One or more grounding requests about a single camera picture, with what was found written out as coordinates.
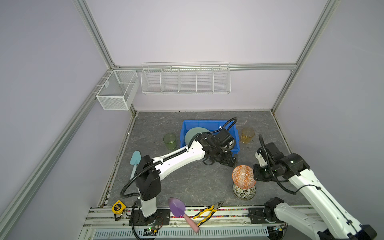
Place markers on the white vented cable duct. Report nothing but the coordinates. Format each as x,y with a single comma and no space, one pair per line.
183,233

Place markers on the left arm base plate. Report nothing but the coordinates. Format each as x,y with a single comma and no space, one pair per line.
160,217

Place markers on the small white mesh basket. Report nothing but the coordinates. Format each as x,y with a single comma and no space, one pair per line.
118,90

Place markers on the green glass cup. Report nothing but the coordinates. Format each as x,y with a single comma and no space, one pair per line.
170,141

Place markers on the yellow black pliers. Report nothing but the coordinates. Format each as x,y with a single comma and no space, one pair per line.
207,213

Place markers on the amber glass cup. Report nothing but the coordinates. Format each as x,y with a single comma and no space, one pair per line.
247,135

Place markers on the blue plastic bin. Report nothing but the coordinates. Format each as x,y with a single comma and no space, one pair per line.
210,125

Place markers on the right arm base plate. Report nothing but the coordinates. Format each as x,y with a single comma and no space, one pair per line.
261,215

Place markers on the purple scoop pink handle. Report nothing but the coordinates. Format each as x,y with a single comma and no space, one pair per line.
178,209

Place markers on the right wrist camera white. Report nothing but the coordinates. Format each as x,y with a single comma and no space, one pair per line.
260,158

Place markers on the yellow tape measure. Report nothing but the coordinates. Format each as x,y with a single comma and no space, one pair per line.
118,208

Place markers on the long white wire basket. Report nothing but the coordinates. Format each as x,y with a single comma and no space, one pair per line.
186,78

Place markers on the red rimmed bowl underneath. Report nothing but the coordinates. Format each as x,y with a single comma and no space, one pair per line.
243,177

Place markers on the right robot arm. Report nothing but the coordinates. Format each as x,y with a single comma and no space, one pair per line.
294,175

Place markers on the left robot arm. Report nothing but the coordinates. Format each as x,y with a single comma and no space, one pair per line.
146,184

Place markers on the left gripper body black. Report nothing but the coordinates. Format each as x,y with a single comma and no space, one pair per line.
224,157

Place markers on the teal spatula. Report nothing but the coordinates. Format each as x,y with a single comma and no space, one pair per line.
135,160

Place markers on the green circuit board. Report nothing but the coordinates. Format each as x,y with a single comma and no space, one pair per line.
150,232

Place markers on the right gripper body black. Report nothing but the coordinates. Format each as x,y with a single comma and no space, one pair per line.
264,172

